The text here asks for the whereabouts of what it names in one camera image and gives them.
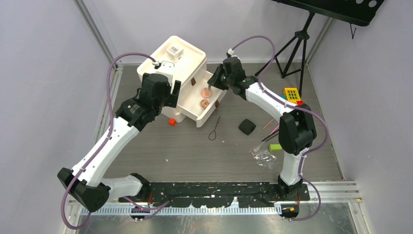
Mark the white barcode box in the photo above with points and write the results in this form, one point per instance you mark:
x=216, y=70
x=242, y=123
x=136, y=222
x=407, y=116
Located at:
x=175, y=53

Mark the beige makeup sponge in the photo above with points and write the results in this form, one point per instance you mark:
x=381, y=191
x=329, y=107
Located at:
x=204, y=103

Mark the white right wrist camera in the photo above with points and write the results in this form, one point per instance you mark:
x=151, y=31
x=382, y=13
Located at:
x=230, y=53

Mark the pink powder puff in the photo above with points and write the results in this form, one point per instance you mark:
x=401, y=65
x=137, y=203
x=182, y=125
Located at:
x=206, y=93

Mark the yellow toy block house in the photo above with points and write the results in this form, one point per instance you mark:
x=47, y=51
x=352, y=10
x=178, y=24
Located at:
x=291, y=94

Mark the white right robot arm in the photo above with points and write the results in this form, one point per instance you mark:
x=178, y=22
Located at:
x=296, y=125

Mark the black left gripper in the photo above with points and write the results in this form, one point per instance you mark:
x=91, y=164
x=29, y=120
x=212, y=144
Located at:
x=171, y=100

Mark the white drawer organizer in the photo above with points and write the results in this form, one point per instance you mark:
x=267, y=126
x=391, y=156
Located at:
x=191, y=70

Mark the black hair loop tool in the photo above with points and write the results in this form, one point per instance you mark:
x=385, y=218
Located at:
x=212, y=135

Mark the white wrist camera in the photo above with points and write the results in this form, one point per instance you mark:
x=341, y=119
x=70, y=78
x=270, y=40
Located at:
x=165, y=68
x=230, y=53

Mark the small orange red cube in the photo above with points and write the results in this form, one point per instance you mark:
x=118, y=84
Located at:
x=172, y=122

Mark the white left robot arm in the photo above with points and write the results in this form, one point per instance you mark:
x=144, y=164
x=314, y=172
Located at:
x=85, y=181

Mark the lime green block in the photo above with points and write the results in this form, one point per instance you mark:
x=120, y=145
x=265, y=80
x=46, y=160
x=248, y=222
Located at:
x=274, y=147

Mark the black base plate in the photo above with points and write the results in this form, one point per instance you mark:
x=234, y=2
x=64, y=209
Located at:
x=218, y=194

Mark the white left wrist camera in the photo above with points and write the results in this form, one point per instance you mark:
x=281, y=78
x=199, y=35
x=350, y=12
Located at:
x=165, y=68

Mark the clear plastic bag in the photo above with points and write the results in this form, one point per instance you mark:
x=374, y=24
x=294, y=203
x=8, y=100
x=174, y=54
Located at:
x=262, y=155

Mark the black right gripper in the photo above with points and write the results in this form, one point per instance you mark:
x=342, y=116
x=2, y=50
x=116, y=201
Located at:
x=215, y=80

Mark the black music stand tray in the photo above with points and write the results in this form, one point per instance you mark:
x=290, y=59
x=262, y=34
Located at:
x=357, y=12

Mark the black compact case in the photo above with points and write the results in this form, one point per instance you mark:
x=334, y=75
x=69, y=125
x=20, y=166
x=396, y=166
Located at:
x=247, y=127

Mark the black makeup pencil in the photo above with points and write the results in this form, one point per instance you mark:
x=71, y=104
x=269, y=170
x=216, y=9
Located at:
x=270, y=137

